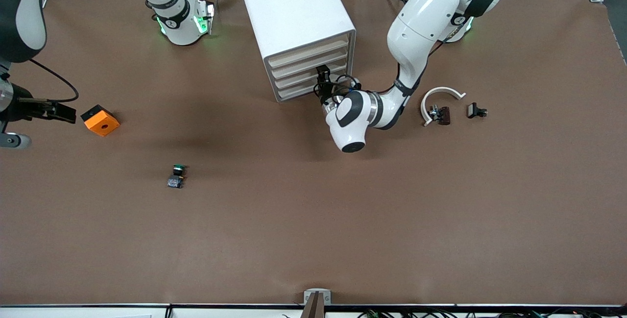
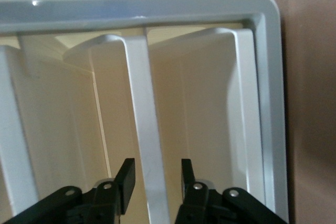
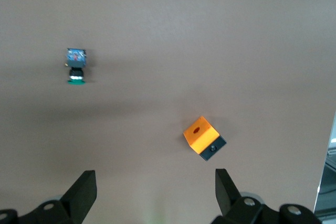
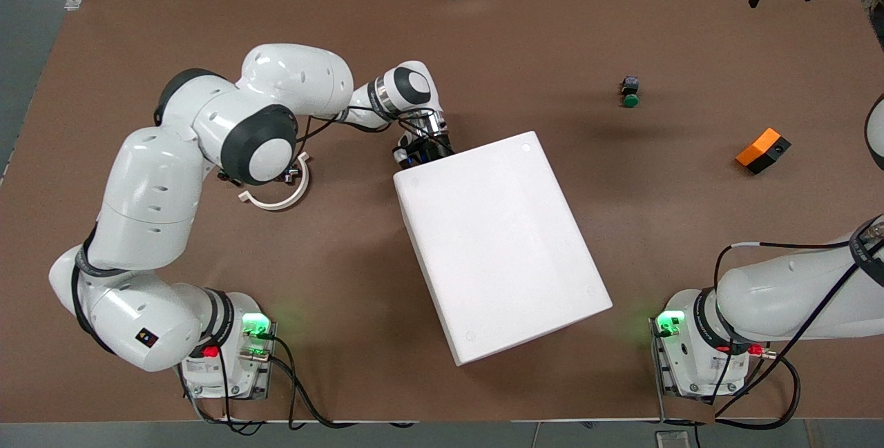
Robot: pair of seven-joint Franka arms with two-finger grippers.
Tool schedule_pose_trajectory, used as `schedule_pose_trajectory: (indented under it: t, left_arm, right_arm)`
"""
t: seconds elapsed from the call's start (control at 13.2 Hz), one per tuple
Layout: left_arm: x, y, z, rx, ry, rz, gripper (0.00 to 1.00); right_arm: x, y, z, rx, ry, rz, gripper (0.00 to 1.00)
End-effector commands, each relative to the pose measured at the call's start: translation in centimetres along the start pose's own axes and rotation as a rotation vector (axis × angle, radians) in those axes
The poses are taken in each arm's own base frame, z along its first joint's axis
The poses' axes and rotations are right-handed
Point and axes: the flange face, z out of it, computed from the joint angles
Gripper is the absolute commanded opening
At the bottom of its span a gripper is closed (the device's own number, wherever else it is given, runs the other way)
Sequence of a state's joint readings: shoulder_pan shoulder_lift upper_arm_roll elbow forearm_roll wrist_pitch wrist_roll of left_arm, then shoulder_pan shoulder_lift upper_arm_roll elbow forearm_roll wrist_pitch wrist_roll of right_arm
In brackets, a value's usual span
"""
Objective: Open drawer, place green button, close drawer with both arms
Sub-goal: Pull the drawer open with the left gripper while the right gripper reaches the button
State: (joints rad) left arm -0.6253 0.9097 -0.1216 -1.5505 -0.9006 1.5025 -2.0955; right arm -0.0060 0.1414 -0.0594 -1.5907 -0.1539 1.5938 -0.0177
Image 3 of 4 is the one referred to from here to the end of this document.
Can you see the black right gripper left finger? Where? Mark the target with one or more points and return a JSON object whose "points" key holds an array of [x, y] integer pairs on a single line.
{"points": [[84, 195]]}

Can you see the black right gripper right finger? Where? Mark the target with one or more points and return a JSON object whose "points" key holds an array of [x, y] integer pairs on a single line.
{"points": [[227, 195]]}

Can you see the green push button switch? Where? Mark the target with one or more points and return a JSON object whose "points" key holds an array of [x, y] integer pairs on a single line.
{"points": [[76, 60]]}

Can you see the orange and black button box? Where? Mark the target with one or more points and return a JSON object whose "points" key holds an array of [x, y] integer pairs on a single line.
{"points": [[200, 134]]}

